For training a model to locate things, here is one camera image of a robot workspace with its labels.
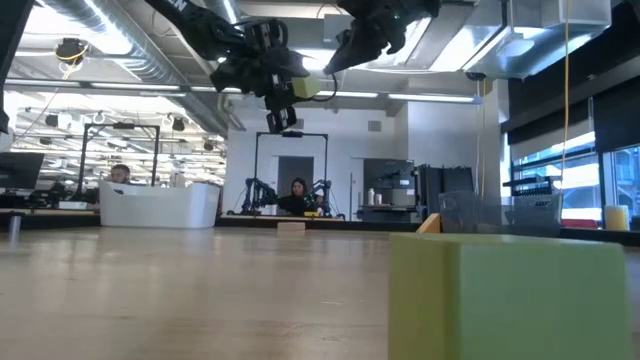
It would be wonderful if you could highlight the yellow cylinder roll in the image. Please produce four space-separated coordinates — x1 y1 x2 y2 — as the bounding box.
604 204 631 232

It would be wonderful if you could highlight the black bench equipment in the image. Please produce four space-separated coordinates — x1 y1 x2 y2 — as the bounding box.
29 182 101 210

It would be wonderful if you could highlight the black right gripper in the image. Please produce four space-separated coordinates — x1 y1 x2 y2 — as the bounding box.
322 0 442 76

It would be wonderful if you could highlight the grey door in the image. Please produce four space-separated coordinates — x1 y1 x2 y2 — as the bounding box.
276 155 315 201

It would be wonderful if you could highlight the grey translucent plastic bin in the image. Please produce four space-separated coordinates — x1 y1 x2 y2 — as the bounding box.
438 191 564 239

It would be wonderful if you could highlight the person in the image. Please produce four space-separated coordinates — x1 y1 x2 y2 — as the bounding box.
277 177 321 217
107 163 133 185

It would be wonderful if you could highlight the orange triangular block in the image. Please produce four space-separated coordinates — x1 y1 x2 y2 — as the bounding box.
415 212 442 234

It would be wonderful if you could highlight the black equipment rack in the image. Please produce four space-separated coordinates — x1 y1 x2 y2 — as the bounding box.
363 158 416 207

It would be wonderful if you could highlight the white plastic bin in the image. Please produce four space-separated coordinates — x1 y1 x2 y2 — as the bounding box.
98 179 222 230

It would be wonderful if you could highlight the black ceiling cable reel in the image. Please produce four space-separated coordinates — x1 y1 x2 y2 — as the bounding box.
54 37 90 66

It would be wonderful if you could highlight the grey metal post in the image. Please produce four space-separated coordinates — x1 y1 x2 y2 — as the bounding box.
8 214 22 247

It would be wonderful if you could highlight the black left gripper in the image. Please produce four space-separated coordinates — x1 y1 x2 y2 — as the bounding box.
208 18 312 104

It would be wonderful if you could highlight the black computer monitor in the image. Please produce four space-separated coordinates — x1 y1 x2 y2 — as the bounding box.
0 151 45 190

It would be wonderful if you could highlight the black cabinet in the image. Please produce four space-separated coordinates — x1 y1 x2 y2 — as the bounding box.
414 164 476 221

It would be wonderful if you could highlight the black gantry frame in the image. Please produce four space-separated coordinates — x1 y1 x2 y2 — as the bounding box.
74 121 162 197
253 130 330 217

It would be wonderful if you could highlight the black aluminium table frame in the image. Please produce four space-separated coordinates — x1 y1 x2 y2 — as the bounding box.
0 212 640 247

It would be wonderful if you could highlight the black window rack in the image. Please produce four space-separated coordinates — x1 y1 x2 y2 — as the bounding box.
502 175 562 197

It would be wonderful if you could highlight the green cube block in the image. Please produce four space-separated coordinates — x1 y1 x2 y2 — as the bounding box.
292 74 323 100
387 232 632 360

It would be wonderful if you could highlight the wooden background table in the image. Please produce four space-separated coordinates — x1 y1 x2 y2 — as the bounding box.
219 214 346 223

